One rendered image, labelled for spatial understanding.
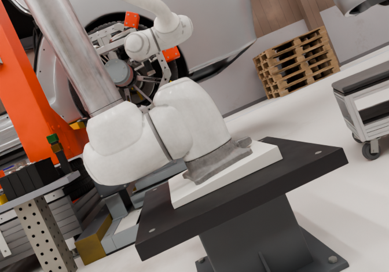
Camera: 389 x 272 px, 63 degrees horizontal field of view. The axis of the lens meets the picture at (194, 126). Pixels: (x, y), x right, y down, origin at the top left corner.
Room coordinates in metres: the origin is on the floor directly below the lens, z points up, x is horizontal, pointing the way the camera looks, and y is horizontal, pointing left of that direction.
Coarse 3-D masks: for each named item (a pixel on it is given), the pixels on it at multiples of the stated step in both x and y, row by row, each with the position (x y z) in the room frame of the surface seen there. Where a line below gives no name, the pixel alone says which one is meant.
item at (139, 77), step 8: (104, 56) 1.97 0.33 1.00; (120, 56) 1.97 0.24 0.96; (136, 72) 1.97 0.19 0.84; (136, 80) 1.98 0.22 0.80; (144, 80) 1.97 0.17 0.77; (152, 80) 1.97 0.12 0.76; (160, 80) 1.98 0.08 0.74; (120, 88) 1.97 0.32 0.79; (128, 88) 1.97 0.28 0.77; (136, 88) 1.97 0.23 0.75; (144, 96) 1.97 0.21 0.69
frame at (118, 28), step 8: (120, 24) 1.86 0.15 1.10; (96, 32) 1.86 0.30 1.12; (104, 32) 1.86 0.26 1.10; (112, 32) 1.86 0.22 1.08; (96, 40) 1.87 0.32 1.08; (160, 56) 1.87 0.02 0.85; (160, 64) 1.87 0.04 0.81; (168, 72) 1.87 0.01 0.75; (168, 80) 1.91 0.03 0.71; (152, 104) 1.86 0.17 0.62; (144, 112) 1.86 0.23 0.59
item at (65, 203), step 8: (56, 192) 1.74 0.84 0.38; (48, 200) 1.74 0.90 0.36; (64, 200) 1.74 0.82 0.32; (56, 208) 1.74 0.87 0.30; (64, 208) 1.74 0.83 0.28; (0, 216) 1.73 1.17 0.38; (8, 216) 1.74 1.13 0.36; (8, 224) 1.73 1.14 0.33; (16, 224) 1.73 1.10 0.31; (0, 232) 1.73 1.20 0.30; (8, 232) 1.73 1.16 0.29; (0, 240) 1.73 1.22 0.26; (0, 248) 1.73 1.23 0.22; (8, 248) 1.73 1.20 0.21
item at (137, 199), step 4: (180, 172) 1.95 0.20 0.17; (172, 176) 1.95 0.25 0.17; (164, 180) 1.95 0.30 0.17; (152, 184) 1.95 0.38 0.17; (156, 184) 1.93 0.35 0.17; (160, 184) 1.88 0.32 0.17; (144, 188) 1.95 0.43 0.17; (148, 188) 1.93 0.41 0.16; (152, 188) 1.88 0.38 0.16; (136, 192) 1.95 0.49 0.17; (140, 192) 1.93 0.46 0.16; (144, 192) 1.88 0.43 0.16; (132, 196) 1.88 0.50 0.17; (136, 196) 1.88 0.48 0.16; (140, 196) 1.88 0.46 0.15; (144, 196) 1.88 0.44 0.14; (132, 200) 1.88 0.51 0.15; (136, 200) 1.88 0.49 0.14; (140, 200) 1.88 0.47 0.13; (136, 204) 1.88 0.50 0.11; (140, 204) 1.88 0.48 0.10
